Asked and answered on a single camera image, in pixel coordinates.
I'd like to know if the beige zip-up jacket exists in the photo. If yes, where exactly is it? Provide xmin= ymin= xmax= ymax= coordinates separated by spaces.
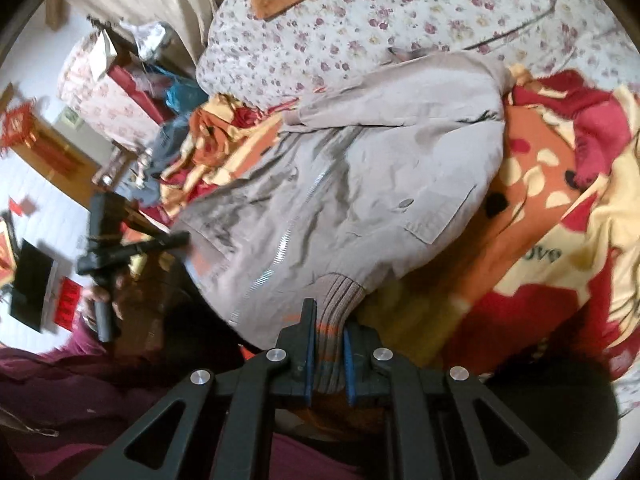
xmin=169 ymin=46 xmax=514 ymax=396

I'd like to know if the floral white quilt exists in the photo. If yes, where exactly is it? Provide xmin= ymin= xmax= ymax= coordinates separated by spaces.
xmin=196 ymin=0 xmax=639 ymax=108

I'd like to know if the black wall television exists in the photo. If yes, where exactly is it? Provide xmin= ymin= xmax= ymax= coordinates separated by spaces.
xmin=9 ymin=240 xmax=55 ymax=332

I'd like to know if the maroon sleeved left forearm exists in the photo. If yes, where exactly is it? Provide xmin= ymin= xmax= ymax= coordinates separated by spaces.
xmin=0 ymin=318 xmax=241 ymax=480

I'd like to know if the red orange patterned blanket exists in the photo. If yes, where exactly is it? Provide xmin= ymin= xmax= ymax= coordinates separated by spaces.
xmin=156 ymin=64 xmax=640 ymax=380

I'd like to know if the floral covered box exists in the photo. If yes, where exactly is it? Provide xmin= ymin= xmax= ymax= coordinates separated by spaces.
xmin=58 ymin=30 xmax=160 ymax=151

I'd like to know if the blue plastic bag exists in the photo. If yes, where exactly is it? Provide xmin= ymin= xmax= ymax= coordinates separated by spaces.
xmin=146 ymin=64 xmax=208 ymax=115

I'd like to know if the person's left hand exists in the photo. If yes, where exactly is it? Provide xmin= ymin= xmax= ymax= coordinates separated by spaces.
xmin=80 ymin=271 xmax=137 ymax=332

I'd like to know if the clear plastic bag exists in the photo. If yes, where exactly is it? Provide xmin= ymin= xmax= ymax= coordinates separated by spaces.
xmin=119 ymin=20 xmax=175 ymax=62

